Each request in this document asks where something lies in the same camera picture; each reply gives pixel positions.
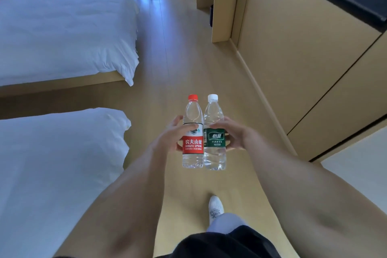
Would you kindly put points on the person's left hand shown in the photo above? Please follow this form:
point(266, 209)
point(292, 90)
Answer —
point(169, 140)

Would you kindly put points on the person's right hand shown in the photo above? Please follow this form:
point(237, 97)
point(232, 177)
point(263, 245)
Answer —
point(242, 137)

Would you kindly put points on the red label bottle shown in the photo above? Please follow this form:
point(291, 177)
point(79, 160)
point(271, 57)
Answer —
point(193, 158)

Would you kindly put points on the green label water bottle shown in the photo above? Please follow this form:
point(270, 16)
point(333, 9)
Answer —
point(215, 161)

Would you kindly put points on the person's right forearm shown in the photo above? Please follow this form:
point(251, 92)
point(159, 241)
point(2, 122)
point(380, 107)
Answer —
point(317, 203)

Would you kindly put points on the person's left forearm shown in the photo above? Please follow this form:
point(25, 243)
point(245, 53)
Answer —
point(121, 206)

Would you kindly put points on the person's white right shoe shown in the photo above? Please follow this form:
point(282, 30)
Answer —
point(216, 208)

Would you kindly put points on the light denim shorts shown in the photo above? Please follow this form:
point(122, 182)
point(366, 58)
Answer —
point(225, 223)

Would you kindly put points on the black t-shirt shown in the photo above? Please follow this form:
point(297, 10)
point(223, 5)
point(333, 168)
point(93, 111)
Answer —
point(226, 244)

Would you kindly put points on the white bed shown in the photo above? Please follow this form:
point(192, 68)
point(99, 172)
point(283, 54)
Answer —
point(54, 176)
point(60, 34)

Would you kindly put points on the black bin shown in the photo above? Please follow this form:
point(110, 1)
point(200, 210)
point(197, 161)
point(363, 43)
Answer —
point(211, 16)

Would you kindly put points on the wooden table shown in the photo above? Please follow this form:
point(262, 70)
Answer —
point(225, 3)

